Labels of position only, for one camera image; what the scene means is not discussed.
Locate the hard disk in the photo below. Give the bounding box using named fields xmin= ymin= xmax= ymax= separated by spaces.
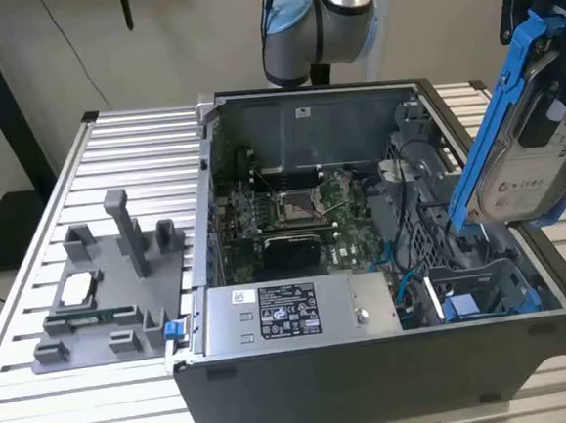
xmin=431 ymin=5 xmax=566 ymax=236

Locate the grey disk bay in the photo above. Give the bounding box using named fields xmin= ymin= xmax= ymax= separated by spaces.
xmin=421 ymin=252 xmax=566 ymax=328

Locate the empty blue disk carrier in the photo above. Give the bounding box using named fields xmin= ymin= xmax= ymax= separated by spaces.
xmin=441 ymin=293 xmax=480 ymax=323

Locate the grey metal drive cage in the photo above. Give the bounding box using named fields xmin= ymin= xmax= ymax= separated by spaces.
xmin=370 ymin=94 xmax=468 ymax=245

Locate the green motherboard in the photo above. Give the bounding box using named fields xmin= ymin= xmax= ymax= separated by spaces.
xmin=210 ymin=161 xmax=393 ymax=286

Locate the CPU socket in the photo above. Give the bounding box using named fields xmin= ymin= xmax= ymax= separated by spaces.
xmin=271 ymin=186 xmax=332 ymax=229

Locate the silver power supply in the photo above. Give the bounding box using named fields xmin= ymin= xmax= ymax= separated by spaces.
xmin=197 ymin=269 xmax=405 ymax=359

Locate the black graphics card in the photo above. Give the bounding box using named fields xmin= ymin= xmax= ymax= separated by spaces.
xmin=260 ymin=230 xmax=325 ymax=276

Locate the black PC case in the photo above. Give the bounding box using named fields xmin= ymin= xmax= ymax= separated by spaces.
xmin=144 ymin=63 xmax=566 ymax=423

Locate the grey parts rack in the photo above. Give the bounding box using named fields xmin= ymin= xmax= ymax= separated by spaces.
xmin=18 ymin=184 xmax=196 ymax=377

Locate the green RAM stick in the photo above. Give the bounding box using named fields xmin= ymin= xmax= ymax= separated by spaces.
xmin=50 ymin=305 xmax=137 ymax=325

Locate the silver CPU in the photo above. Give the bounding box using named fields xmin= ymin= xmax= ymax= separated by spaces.
xmin=58 ymin=273 xmax=98 ymax=309

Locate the black wire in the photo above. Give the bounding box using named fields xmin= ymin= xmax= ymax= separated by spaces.
xmin=386 ymin=148 xmax=460 ymax=275

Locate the blue data wire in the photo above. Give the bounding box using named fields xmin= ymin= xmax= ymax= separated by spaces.
xmin=369 ymin=238 xmax=432 ymax=322

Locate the black hanging strap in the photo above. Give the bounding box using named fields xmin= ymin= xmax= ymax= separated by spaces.
xmin=117 ymin=0 xmax=137 ymax=33

